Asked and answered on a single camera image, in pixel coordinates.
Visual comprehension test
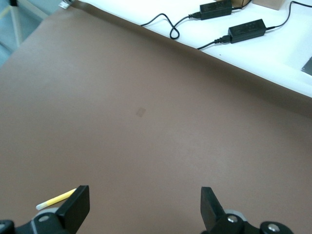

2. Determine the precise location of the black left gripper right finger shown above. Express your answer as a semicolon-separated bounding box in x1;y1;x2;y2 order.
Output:
201;187;293;234

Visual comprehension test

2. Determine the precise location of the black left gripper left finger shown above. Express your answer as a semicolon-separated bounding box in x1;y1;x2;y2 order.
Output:
14;185;90;234

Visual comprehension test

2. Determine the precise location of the yellow highlighter pen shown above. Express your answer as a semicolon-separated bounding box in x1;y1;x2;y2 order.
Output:
36;188;77;211

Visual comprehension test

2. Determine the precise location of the brown table cover mat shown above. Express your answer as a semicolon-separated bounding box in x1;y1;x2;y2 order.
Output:
0;2;312;234

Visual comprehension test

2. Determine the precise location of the grey metal plate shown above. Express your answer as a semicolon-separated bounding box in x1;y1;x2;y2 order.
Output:
301;55;312;76

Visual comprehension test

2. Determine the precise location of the black power adapter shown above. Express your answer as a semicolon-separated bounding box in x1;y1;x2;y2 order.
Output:
228;19;268;44
199;0;233;20

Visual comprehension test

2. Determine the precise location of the brown cardboard box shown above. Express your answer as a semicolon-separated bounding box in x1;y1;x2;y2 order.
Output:
252;0;285;11
231;0;252;7

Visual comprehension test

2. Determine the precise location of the black adapter power cable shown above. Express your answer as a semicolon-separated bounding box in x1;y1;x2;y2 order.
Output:
196;35;232;51

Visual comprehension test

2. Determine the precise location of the white metal frame leg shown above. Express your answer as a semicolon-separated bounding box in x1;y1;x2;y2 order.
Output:
9;0;49;47

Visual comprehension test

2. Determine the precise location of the black adapter cable with loop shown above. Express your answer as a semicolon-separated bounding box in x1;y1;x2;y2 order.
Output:
140;12;203;40

